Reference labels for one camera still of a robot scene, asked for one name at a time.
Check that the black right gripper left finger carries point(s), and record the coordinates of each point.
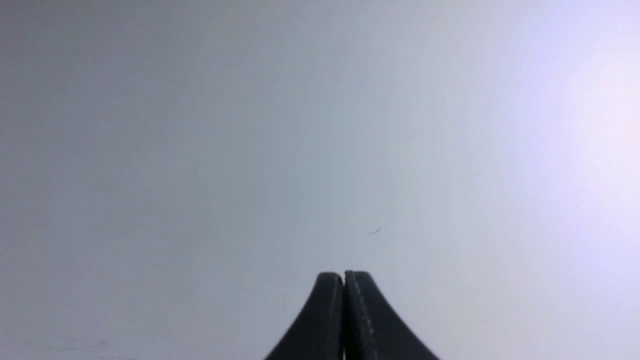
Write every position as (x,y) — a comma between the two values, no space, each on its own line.
(316,333)

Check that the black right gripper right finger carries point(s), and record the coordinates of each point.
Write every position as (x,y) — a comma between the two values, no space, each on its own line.
(372,329)

